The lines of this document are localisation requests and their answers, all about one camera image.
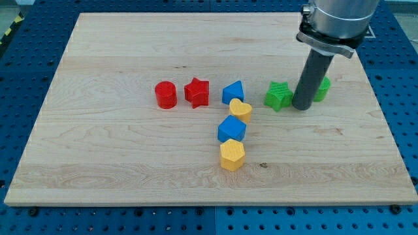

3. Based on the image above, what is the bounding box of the red star block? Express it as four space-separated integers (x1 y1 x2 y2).
184 77 210 108

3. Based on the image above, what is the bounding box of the green cylinder block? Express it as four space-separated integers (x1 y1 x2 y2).
313 76 331 102

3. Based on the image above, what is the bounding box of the yellow hexagon block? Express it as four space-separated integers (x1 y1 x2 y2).
219 139 246 172

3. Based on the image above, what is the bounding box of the blue triangle block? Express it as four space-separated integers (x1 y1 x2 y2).
221 80 244 104

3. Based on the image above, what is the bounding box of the blue cube block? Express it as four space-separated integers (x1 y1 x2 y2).
217 115 247 142

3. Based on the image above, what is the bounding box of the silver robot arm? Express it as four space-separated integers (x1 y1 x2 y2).
292 0 379 110

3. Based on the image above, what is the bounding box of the yellow heart block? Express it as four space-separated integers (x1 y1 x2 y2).
229 98 252 124

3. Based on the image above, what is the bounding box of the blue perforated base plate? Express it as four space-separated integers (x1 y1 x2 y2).
1 0 417 234

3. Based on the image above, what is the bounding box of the green star block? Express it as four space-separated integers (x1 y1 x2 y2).
264 82 293 112

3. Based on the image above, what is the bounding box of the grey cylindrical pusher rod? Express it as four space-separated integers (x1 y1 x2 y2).
292 49 334 110

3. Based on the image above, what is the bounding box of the red cylinder block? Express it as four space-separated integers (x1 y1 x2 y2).
154 81 177 109

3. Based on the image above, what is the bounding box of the wooden board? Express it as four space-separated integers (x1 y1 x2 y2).
4 13 417 206

